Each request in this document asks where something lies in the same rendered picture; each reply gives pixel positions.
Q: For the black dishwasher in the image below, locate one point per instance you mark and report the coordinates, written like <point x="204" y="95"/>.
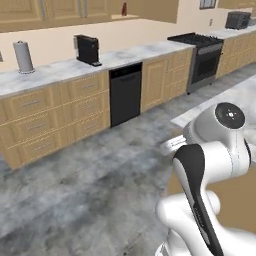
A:
<point x="126" y="95"/>

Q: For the white paper towel roll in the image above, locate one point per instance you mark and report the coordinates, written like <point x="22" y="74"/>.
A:
<point x="23" y="56"/>

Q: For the wooden wall cupboards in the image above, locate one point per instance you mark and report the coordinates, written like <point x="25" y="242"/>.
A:
<point x="53" y="11"/>

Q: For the wooden cupboards beside stove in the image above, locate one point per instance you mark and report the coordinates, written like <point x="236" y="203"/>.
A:
<point x="238" y="53"/>

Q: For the dark framed window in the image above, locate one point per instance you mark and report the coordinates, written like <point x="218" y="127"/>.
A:
<point x="207" y="3"/>

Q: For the black stove with oven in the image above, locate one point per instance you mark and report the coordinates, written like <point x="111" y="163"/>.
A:
<point x="205" y="61"/>

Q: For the wooden drawer cupboard run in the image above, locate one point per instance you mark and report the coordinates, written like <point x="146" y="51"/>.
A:
<point x="50" y="116"/>

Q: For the grey wall socket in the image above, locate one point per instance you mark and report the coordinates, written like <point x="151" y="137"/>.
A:
<point x="211" y="22"/>

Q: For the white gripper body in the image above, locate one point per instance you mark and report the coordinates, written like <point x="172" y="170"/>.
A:
<point x="172" y="146"/>

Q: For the wooden door and drawer cupboards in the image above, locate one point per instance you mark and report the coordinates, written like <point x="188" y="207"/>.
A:
<point x="163" y="80"/>

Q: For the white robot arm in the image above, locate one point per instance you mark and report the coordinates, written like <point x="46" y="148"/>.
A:
<point x="220" y="156"/>

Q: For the black coffee machine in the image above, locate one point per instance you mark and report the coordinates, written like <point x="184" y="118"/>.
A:
<point x="88" y="49"/>

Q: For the red bottle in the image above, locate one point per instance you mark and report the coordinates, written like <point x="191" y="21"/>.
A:
<point x="124" y="9"/>

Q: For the plain wooden wall cupboard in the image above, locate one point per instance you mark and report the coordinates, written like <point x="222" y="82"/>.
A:
<point x="156" y="9"/>

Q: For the black toaster oven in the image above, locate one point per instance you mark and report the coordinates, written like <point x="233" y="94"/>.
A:
<point x="237" y="20"/>

